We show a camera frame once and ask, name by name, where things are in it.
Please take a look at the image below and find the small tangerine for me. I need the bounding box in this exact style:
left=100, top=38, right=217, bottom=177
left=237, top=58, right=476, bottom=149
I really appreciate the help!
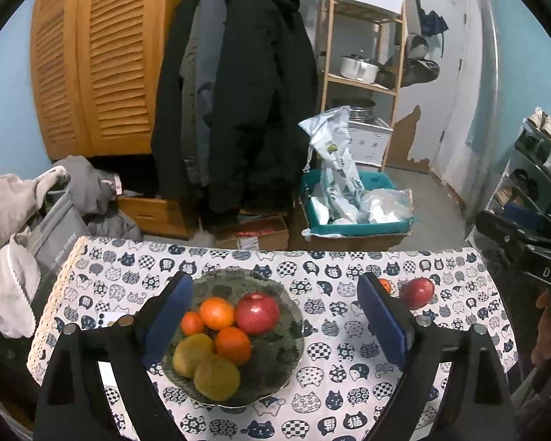
left=180, top=311, right=206, bottom=337
left=378, top=278, right=392, bottom=294

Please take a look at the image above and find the large orange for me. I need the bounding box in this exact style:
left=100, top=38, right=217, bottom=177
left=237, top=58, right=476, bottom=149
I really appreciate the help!
left=199, top=297, right=235, bottom=331
left=215, top=327, right=253, bottom=366

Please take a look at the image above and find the green-brown mango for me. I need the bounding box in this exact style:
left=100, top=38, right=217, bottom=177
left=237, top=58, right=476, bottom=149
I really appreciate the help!
left=194, top=354, right=241, bottom=402

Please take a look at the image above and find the large orange front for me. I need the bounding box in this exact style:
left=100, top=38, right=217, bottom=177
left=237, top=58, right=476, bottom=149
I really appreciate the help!
left=215, top=327, right=253, bottom=366

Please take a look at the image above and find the red apple front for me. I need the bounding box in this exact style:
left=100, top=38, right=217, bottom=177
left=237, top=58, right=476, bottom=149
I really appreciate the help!
left=235, top=293, right=281, bottom=336

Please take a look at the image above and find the red apple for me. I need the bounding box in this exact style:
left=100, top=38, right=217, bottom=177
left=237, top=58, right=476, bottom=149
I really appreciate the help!
left=399, top=278, right=435, bottom=309
left=235, top=293, right=281, bottom=336

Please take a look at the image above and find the person's hand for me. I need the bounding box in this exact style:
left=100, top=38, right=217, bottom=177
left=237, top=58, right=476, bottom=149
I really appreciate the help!
left=531, top=291, right=551, bottom=366

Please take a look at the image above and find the red apple back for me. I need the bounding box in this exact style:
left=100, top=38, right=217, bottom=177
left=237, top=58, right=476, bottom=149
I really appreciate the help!
left=399, top=278, right=435, bottom=309

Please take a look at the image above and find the small tangerine back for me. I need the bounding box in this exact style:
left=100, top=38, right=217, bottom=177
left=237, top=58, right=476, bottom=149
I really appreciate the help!
left=378, top=278, right=392, bottom=294

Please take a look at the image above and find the white shoe rack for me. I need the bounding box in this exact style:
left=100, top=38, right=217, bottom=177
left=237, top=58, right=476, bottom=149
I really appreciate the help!
left=483, top=107, right=551, bottom=239

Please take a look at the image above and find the cat pattern tablecloth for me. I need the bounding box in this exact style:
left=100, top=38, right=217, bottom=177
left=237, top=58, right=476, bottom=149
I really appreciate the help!
left=27, top=238, right=518, bottom=440

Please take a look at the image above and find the teal cardboard box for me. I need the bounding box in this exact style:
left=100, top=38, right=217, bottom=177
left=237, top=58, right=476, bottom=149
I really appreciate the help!
left=301, top=169, right=413, bottom=237

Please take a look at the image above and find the wooden drawer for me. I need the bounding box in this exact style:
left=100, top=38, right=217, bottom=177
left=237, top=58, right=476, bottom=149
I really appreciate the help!
left=117, top=196, right=197, bottom=239

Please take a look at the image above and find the grey tote bag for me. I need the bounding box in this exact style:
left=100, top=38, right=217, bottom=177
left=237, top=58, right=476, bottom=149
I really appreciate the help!
left=27, top=190, right=89, bottom=283

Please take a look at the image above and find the green glass plate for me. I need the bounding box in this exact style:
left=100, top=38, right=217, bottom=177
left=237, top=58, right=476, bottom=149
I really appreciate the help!
left=161, top=267, right=305, bottom=408

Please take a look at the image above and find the clear plastic bag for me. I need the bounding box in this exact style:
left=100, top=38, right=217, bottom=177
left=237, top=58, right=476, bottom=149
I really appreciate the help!
left=363, top=188, right=414, bottom=224

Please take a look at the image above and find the grey clothes pile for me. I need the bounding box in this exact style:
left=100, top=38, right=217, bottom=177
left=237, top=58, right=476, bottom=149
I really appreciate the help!
left=0, top=156, right=142, bottom=338

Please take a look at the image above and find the white patterned basket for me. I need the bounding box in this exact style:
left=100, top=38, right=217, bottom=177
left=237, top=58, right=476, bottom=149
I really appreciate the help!
left=348, top=118, right=393, bottom=168

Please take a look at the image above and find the grey hanging bag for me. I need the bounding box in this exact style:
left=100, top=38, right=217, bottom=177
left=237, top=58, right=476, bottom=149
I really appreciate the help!
left=380, top=33, right=440, bottom=89

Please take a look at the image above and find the steel pot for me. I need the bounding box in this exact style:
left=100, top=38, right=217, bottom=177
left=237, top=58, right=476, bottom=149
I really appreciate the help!
left=334, top=98, right=376, bottom=123

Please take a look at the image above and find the wooden shelf rack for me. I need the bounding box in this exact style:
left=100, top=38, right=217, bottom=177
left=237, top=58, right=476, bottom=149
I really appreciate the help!
left=317, top=0, right=407, bottom=171

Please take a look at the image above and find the black hanging coat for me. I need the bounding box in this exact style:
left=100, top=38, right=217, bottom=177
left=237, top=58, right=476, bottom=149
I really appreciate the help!
left=151, top=0, right=317, bottom=230

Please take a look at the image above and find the white door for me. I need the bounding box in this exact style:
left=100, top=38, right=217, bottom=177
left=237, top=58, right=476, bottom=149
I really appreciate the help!
left=387, top=0, right=468, bottom=173

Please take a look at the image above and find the wooden louvered wardrobe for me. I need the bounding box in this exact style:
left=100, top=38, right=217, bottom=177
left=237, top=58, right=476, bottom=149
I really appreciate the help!
left=30, top=0, right=181, bottom=160

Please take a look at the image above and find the silver duct pipe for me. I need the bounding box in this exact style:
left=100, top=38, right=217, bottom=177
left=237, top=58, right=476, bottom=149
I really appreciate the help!
left=465, top=0, right=501, bottom=227

